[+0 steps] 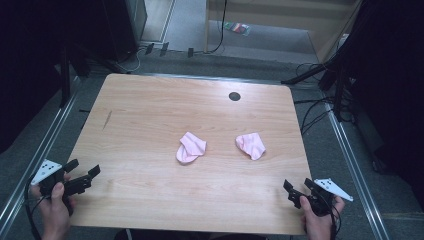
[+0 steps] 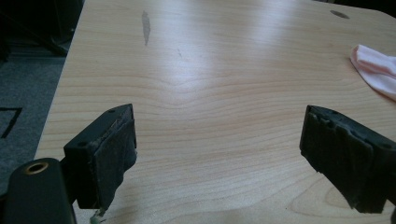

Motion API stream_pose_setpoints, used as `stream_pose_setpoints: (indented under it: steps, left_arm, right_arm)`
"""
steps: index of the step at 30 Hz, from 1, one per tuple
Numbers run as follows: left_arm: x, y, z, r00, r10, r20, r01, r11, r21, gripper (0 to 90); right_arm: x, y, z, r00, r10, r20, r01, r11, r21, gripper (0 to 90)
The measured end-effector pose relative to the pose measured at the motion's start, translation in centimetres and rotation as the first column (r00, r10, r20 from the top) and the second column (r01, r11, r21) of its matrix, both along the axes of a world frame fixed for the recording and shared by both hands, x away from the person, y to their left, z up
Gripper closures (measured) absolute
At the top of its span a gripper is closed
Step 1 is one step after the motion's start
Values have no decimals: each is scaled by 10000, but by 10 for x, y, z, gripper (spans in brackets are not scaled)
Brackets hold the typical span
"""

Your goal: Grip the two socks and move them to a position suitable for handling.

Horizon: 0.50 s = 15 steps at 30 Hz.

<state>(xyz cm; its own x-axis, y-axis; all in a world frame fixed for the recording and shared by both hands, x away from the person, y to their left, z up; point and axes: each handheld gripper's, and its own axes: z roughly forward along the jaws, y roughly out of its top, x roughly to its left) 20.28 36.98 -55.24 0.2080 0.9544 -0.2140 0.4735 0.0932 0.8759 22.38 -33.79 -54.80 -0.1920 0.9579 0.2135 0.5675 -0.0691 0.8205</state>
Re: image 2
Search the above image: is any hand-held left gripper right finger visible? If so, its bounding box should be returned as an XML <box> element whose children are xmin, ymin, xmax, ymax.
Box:
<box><xmin>299</xmin><ymin>105</ymin><xmax>396</xmax><ymax>215</ymax></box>

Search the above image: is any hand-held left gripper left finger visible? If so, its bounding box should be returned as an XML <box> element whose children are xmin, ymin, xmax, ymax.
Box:
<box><xmin>63</xmin><ymin>103</ymin><xmax>138</xmax><ymax>211</ymax></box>

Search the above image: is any pink cloth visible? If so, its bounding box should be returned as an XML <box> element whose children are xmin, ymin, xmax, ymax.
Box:
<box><xmin>349</xmin><ymin>44</ymin><xmax>396</xmax><ymax>102</ymax></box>

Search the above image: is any dark metal stand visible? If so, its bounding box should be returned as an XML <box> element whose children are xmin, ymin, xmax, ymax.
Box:
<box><xmin>0</xmin><ymin>0</ymin><xmax>85</xmax><ymax>58</ymax></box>

